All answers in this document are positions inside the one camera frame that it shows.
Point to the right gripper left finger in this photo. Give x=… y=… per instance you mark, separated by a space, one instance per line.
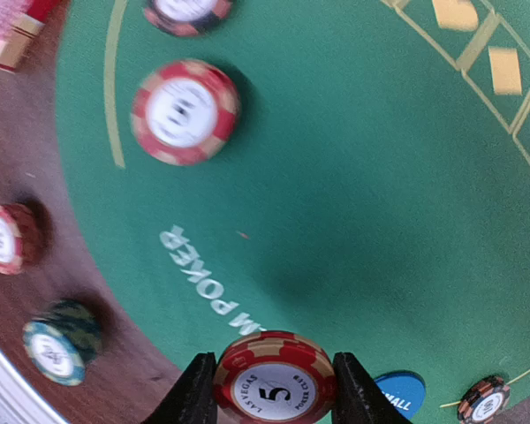
x=191 y=399

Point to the brown poker chip stack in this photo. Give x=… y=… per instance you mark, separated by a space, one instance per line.
x=484 y=401

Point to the blue small blind button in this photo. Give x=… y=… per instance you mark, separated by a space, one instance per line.
x=405 y=390

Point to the red five chip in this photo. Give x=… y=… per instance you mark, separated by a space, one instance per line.
x=275 y=377
x=185 y=112

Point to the round green poker mat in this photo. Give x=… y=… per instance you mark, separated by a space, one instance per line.
x=374 y=197

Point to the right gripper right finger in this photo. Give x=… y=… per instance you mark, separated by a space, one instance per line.
x=359 y=399

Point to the orange poker chip stack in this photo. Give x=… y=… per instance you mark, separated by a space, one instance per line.
x=21 y=239

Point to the green poker chip stack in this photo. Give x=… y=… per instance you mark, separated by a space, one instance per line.
x=62 y=341

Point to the front aluminium rail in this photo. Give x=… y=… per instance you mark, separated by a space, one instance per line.
x=19 y=402

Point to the gold card deck box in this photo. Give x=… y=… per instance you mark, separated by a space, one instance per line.
x=21 y=21

